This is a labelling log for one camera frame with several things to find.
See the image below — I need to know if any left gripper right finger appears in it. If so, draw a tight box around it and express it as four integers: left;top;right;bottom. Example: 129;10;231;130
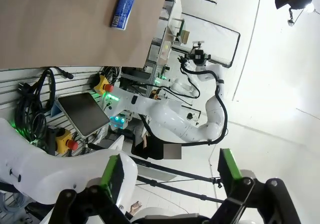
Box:
209;148;304;224

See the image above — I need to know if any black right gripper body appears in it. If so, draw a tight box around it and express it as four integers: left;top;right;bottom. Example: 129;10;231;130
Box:
183;47;211;66

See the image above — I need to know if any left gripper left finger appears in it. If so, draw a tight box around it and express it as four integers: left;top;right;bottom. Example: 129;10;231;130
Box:
53;155;131;224

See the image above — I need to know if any blue drink can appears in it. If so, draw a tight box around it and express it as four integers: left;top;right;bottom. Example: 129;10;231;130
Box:
110;0;136;31

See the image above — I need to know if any bare operator hand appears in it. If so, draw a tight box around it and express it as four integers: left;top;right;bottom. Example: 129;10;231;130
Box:
129;200;144;213

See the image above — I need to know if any small cardboard box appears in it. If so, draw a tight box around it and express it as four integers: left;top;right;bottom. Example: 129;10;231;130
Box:
180;30;191;45

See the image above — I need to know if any black framed white panel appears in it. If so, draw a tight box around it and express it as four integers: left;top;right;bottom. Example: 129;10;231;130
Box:
180;12;242;69

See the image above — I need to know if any seated person in black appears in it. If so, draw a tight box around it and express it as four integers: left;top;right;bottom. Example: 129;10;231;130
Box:
131;133;182;161

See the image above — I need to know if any yellow emergency stop button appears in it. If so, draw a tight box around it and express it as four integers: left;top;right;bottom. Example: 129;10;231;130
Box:
93;75;115;95
54;129;79;155

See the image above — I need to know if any grey tablet computer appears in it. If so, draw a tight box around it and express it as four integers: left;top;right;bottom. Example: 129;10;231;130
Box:
57;92;111;138

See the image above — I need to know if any metal frame workstation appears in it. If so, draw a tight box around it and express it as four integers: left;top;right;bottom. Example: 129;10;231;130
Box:
143;0;186;84

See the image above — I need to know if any black camera tripod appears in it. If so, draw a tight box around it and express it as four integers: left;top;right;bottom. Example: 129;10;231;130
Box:
136;158;227;205

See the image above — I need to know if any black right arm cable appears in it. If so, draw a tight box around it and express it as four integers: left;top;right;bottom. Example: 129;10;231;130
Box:
178;56;229;147

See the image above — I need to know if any black cable bundle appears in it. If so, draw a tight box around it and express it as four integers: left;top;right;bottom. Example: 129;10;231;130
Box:
13;68;57;147

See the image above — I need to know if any black cable with connector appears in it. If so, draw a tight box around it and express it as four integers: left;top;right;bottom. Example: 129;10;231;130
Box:
51;67;75;80

